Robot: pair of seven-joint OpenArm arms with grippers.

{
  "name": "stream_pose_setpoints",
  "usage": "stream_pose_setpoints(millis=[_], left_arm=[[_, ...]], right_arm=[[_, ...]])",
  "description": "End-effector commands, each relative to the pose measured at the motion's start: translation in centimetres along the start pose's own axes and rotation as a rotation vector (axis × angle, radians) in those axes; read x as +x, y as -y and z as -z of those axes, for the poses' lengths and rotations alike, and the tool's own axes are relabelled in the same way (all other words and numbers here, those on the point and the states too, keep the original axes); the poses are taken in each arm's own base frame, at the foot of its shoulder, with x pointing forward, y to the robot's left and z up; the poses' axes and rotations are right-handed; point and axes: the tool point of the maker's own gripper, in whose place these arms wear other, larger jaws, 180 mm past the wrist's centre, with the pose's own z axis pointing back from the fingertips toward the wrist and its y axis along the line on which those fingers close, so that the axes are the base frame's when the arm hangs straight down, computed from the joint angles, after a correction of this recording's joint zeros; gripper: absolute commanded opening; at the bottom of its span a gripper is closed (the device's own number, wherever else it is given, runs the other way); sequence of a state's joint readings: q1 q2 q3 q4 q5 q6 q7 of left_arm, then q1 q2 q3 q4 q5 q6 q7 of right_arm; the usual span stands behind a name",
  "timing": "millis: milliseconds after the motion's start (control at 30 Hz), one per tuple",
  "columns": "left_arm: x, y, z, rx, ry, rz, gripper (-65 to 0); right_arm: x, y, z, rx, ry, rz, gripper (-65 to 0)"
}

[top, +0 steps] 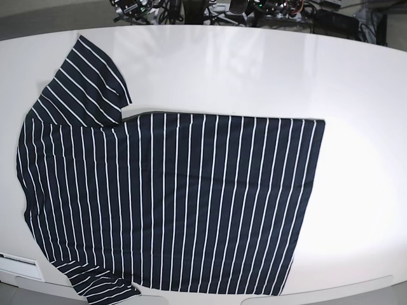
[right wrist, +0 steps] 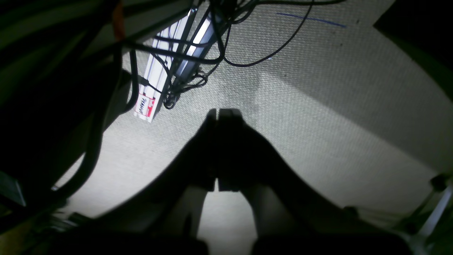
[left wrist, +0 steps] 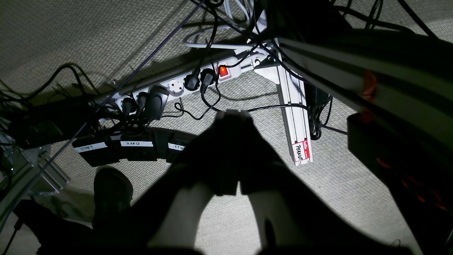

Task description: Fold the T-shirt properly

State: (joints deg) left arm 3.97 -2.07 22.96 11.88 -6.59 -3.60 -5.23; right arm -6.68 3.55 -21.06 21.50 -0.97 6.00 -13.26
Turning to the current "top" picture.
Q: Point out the navy white striped T-shirt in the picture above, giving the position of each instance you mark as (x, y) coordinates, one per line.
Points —
(197, 203)

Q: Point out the white power strip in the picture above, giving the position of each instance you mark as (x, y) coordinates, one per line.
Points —
(219, 14)

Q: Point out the black electronics box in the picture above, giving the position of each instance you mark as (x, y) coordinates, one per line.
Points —
(335, 22)

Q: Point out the white paper label sheet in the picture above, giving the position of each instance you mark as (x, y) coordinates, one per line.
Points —
(20, 266)

